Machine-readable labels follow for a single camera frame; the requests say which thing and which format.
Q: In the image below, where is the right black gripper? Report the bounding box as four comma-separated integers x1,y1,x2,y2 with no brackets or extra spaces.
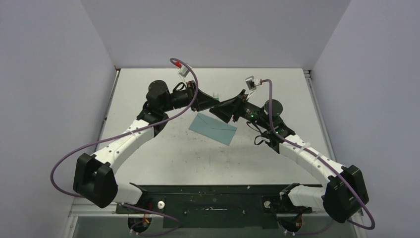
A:
210,90,270,130

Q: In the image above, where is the teal envelope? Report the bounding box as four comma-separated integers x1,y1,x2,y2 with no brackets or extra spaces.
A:
189,113,237,146

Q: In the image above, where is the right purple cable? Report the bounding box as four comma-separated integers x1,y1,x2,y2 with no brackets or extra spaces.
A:
259,79,376,237

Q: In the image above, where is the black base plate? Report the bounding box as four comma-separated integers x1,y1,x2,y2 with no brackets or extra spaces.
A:
135,185,313,229

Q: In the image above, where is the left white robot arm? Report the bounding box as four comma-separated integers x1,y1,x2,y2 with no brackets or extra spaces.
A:
73,80,219,214

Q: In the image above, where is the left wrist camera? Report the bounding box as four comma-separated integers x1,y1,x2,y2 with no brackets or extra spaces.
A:
175,61,190,84

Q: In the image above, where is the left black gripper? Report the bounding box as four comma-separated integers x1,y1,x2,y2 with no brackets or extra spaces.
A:
161,81,219,113

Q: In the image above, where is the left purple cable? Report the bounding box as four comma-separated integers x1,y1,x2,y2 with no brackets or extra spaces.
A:
50,58,199,237

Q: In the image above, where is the purple cable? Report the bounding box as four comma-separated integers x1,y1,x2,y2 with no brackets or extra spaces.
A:
259,79,376,237
50,58,199,237

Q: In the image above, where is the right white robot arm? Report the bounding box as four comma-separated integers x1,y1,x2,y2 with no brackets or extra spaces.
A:
210,91,368,223

